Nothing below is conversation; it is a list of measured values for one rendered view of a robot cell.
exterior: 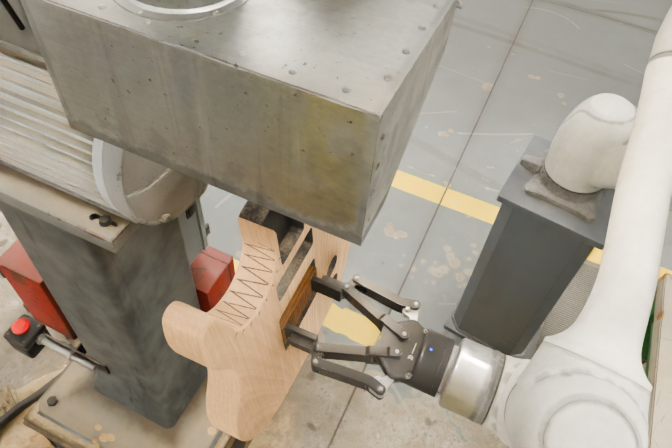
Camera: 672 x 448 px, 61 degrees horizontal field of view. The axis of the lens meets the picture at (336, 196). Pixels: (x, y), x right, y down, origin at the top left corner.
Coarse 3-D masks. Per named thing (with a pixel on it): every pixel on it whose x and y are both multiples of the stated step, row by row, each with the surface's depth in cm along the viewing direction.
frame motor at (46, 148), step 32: (0, 64) 67; (32, 64) 67; (0, 96) 68; (32, 96) 67; (0, 128) 70; (32, 128) 66; (64, 128) 65; (0, 160) 85; (32, 160) 70; (64, 160) 67; (96, 160) 64; (128, 160) 64; (96, 192) 69; (128, 192) 66; (160, 192) 71; (192, 192) 78
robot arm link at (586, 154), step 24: (600, 96) 130; (576, 120) 130; (600, 120) 126; (624, 120) 125; (552, 144) 140; (576, 144) 130; (600, 144) 127; (624, 144) 126; (552, 168) 140; (576, 168) 134; (600, 168) 130; (576, 192) 139
